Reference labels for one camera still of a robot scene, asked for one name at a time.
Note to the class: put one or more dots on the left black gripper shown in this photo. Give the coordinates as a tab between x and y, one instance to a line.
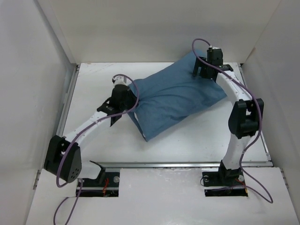
133	99

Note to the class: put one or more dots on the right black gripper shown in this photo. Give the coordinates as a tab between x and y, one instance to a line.
200	63

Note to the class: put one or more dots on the blue pillowcase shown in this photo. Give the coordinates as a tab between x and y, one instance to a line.
170	95

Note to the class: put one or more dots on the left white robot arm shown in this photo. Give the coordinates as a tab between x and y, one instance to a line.
64	153

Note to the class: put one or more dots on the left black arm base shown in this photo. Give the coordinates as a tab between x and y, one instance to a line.
107	179

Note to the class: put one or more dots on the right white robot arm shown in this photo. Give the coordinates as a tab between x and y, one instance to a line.
245	119

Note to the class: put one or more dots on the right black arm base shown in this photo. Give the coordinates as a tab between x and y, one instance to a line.
224	183

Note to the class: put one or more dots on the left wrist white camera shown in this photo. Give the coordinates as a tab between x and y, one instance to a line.
119	80

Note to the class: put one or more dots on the aluminium rail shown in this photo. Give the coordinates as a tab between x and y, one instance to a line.
201	140

